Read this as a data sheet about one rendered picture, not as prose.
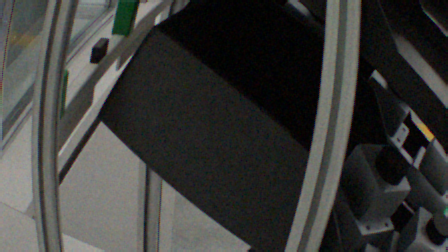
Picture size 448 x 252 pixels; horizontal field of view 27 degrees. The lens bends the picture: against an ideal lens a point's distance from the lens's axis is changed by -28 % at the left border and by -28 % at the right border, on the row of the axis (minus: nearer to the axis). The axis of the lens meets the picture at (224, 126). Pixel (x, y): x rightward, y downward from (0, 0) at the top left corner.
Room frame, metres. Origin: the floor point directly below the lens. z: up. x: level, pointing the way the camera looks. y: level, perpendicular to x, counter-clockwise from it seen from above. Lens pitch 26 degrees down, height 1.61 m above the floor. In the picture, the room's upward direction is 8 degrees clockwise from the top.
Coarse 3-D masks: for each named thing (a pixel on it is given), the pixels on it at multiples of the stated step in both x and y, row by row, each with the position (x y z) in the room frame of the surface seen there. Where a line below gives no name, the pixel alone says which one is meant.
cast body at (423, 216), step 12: (420, 216) 0.61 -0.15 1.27; (432, 216) 0.60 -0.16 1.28; (444, 216) 0.61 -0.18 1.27; (408, 228) 0.61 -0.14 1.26; (420, 228) 0.59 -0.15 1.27; (432, 228) 0.59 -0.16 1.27; (444, 228) 0.59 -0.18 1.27; (396, 240) 0.61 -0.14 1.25; (408, 240) 0.59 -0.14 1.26; (420, 240) 0.58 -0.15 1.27; (432, 240) 0.58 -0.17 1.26; (444, 240) 0.58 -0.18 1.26
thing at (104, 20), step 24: (0, 0) 1.30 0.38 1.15; (0, 24) 1.30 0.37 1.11; (96, 24) 1.85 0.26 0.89; (0, 48) 1.30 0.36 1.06; (72, 48) 1.72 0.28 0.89; (0, 72) 1.30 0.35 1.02; (0, 96) 1.31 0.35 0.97; (0, 120) 1.32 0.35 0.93; (24, 120) 1.46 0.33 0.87; (0, 144) 1.32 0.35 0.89
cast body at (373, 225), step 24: (360, 144) 0.64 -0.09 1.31; (360, 168) 0.63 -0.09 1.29; (384, 168) 0.62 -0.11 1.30; (336, 192) 0.64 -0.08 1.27; (360, 192) 0.62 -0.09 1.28; (384, 192) 0.61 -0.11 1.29; (408, 192) 0.63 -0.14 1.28; (360, 216) 0.61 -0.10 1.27; (384, 216) 0.63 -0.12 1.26; (360, 240) 0.60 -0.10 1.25; (384, 240) 0.63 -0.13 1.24
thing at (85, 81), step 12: (156, 0) 0.83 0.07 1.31; (168, 0) 0.85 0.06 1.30; (144, 12) 0.80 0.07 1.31; (156, 12) 0.82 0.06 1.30; (144, 24) 0.79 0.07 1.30; (120, 36) 0.74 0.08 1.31; (132, 36) 0.76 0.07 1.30; (108, 48) 0.72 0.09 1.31; (120, 48) 0.74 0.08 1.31; (108, 60) 0.71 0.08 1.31; (84, 72) 0.67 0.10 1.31; (96, 72) 0.68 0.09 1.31; (72, 84) 0.65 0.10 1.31; (84, 84) 0.66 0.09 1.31; (72, 96) 0.64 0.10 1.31; (84, 96) 0.66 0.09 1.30; (72, 108) 0.63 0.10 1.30; (60, 120) 0.61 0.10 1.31; (60, 132) 0.61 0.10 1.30
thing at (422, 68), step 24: (312, 0) 0.58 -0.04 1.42; (384, 0) 0.69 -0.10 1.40; (408, 0) 0.69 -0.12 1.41; (360, 24) 0.57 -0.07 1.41; (384, 24) 0.57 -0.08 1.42; (408, 24) 0.68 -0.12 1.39; (432, 24) 0.68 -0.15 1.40; (360, 48) 0.57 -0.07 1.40; (384, 48) 0.57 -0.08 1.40; (408, 48) 0.63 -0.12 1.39; (432, 48) 0.67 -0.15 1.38; (384, 72) 0.57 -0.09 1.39; (408, 72) 0.56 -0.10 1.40; (432, 72) 0.63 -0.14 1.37; (408, 96) 0.56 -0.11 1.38; (432, 96) 0.55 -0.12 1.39; (432, 120) 0.55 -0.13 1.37
